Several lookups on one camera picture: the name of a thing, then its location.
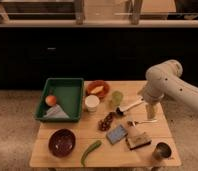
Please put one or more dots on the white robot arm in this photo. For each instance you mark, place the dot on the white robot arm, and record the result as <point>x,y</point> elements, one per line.
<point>164,79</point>

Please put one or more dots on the orange bowl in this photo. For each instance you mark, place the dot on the orange bowl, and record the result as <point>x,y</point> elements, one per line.
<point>96,83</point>

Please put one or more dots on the grey folded cloth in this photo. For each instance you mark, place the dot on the grey folded cloth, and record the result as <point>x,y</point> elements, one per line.
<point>56,111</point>

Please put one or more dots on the yellow food piece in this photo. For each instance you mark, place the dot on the yellow food piece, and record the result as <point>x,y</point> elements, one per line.
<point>97,89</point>

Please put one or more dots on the dark grape bunch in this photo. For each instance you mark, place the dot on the dark grape bunch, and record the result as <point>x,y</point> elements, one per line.
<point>105,124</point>

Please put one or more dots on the white paper cup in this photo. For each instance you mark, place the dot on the white paper cup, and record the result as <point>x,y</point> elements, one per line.
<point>91,103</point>

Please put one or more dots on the blue sponge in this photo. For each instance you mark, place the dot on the blue sponge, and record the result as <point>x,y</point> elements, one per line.
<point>116,134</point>

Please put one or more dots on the green okra pod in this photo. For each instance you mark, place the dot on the green okra pod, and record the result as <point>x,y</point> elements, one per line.
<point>92,147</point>

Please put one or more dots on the dark purple bowl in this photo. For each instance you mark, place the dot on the dark purple bowl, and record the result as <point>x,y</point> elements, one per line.
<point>62,142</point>

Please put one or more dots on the wooden shelf frame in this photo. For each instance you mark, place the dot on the wooden shelf frame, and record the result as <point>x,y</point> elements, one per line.
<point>99,13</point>

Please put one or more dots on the green translucent cup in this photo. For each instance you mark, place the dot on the green translucent cup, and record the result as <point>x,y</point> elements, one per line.
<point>116,98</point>

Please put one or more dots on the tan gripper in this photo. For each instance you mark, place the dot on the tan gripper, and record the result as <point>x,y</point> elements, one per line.
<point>151,111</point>

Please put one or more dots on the metal cup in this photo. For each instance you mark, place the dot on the metal cup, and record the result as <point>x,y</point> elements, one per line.
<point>162,151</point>

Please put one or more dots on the red apple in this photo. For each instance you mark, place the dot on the red apple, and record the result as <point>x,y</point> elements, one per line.
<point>51,100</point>

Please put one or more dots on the green plastic tray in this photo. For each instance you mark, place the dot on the green plastic tray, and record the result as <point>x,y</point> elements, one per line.
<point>69,94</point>

